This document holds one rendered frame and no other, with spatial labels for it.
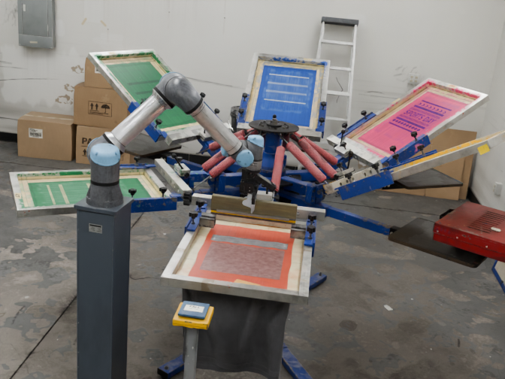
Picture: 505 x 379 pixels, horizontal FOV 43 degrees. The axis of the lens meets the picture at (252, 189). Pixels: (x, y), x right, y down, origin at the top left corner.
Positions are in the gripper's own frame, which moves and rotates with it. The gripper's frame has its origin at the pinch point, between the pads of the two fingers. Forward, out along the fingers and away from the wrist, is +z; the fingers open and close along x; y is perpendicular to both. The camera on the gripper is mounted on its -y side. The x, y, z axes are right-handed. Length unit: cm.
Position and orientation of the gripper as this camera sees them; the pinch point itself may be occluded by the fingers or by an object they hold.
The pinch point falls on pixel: (253, 209)
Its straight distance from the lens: 305.0
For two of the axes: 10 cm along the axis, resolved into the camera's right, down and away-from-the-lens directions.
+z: -0.9, 9.4, 3.2
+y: -9.9, -1.2, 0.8
